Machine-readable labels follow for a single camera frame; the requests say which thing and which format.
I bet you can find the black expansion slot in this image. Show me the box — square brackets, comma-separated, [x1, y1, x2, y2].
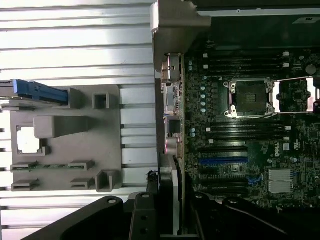
[199, 177, 248, 186]
[198, 145, 248, 155]
[199, 167, 248, 177]

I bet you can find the blue expansion slot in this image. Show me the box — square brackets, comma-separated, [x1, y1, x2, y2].
[199, 156, 247, 165]

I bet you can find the silver chipset heatsink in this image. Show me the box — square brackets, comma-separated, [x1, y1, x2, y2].
[268, 168, 293, 194]

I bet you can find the green Dell motherboard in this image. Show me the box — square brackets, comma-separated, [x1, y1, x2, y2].
[184, 42, 320, 211]

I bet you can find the black RAM slot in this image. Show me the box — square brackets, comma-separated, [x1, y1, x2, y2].
[209, 121, 286, 128]
[209, 131, 286, 138]
[207, 68, 283, 76]
[207, 57, 283, 64]
[206, 125, 292, 133]
[202, 51, 291, 60]
[207, 136, 291, 144]
[203, 62, 291, 71]

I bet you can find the grey printed parts rack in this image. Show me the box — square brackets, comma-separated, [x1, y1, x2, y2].
[0, 83, 123, 193]

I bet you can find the green RAM stick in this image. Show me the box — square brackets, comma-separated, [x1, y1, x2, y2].
[14, 163, 88, 172]

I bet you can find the black CPU socket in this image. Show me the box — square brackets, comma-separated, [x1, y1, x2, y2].
[223, 77, 276, 118]

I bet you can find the silver socket cover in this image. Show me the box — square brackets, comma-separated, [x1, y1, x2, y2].
[272, 76, 320, 115]

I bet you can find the silver CPU chip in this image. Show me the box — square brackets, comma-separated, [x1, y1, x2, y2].
[17, 126, 42, 153]

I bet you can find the silver hard disk drive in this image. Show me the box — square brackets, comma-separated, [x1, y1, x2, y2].
[0, 80, 35, 111]

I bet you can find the black open PC case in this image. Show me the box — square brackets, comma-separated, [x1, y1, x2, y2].
[183, 0, 320, 213]

